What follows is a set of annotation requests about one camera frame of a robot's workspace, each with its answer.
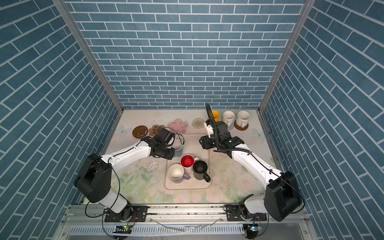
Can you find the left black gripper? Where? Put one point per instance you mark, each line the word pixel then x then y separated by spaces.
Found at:
pixel 170 156

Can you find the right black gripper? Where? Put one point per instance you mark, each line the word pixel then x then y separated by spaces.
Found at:
pixel 205 141

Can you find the light blue round coaster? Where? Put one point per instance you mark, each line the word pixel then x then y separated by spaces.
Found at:
pixel 231 127

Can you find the cork paw print coaster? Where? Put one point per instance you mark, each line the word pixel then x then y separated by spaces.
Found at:
pixel 155 129

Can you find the light blue mug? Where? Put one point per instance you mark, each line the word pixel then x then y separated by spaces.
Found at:
pixel 178 146

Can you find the yellow mug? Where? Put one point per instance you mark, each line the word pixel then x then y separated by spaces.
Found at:
pixel 216 115

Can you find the brown round coaster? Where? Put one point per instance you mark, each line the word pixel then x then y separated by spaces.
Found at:
pixel 140 132
pixel 241 128

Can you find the white speckled mug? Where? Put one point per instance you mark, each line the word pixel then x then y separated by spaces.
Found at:
pixel 243 118

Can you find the pink flower coaster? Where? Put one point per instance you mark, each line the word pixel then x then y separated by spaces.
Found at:
pixel 178 126

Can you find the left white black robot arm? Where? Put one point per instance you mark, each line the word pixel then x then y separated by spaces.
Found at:
pixel 94 177

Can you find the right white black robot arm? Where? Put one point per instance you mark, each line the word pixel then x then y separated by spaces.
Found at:
pixel 281 189

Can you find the beige plastic tray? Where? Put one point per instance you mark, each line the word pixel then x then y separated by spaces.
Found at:
pixel 190 147

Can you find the red mug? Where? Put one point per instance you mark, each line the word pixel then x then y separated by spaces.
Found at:
pixel 187 162

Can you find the black mug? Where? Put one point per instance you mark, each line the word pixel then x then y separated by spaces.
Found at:
pixel 201 171

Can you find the white mug purple handle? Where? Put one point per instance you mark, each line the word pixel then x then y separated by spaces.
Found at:
pixel 177 172

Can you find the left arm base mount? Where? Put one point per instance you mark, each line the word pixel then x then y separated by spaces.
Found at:
pixel 128 214

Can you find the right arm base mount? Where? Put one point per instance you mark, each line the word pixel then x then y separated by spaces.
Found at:
pixel 236 213

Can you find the aluminium front rail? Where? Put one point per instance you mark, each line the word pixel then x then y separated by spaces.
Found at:
pixel 164 214

